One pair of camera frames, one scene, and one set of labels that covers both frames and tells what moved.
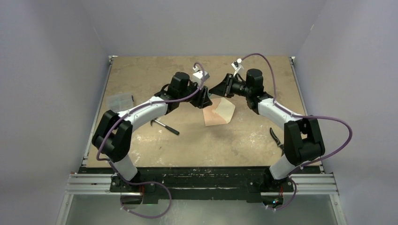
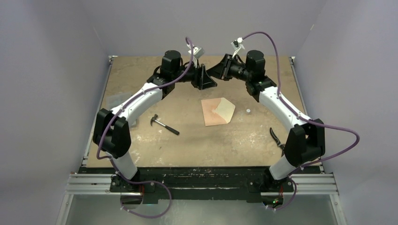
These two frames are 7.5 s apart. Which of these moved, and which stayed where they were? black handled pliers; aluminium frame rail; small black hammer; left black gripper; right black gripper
Moved: right black gripper; left black gripper
Stayed: small black hammer; black handled pliers; aluminium frame rail
